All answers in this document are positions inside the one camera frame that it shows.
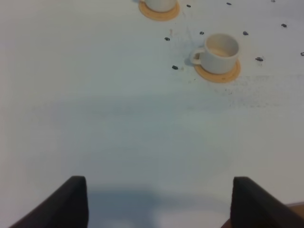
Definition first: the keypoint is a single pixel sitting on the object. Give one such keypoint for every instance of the far white teacup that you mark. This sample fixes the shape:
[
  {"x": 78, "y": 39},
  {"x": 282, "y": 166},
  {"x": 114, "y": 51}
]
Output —
[{"x": 160, "y": 5}]

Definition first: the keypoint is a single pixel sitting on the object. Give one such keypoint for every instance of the near white teacup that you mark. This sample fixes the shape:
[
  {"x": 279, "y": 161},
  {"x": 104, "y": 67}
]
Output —
[{"x": 218, "y": 54}]

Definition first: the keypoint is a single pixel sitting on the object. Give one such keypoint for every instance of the white teacup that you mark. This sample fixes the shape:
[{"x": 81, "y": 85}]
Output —
[
  {"x": 160, "y": 5},
  {"x": 218, "y": 54}
]

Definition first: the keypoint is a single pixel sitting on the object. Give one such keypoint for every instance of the far orange round coaster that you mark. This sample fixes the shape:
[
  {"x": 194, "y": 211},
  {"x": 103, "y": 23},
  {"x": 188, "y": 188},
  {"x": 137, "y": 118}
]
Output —
[{"x": 159, "y": 16}]

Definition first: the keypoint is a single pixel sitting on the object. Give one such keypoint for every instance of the near orange round coaster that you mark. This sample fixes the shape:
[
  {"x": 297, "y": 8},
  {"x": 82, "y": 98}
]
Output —
[{"x": 220, "y": 78}]

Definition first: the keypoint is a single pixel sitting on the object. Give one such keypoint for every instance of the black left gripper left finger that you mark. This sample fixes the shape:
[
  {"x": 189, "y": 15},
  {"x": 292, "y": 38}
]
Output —
[{"x": 67, "y": 207}]

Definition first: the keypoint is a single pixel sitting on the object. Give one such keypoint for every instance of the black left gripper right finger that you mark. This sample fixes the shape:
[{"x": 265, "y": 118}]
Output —
[{"x": 253, "y": 207}]

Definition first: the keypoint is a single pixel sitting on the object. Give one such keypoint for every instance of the orange round coaster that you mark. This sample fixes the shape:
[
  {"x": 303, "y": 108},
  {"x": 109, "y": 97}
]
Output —
[
  {"x": 159, "y": 16},
  {"x": 220, "y": 78}
]

